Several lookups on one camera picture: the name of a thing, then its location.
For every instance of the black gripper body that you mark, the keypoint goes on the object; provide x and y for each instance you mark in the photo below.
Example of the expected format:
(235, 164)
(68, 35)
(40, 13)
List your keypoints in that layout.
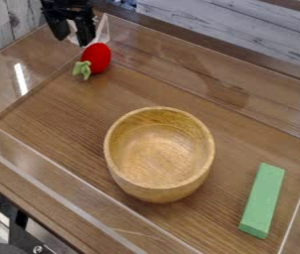
(67, 8)

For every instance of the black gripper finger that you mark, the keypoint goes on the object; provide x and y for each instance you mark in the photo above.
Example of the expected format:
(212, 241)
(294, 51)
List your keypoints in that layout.
(59, 26)
(84, 30)

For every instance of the red plush strawberry toy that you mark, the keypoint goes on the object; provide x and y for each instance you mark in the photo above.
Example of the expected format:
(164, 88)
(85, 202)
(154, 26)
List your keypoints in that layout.
(93, 60)

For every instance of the wooden bowl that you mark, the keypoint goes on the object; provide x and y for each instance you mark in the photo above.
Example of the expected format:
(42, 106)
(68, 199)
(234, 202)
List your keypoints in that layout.
(159, 150)

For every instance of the green rectangular block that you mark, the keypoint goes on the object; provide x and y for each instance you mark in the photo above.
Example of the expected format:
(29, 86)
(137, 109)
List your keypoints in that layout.
(261, 201)

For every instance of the clear acrylic corner bracket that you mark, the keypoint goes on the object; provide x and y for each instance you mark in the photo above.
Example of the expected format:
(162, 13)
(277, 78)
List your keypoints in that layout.
(101, 31)

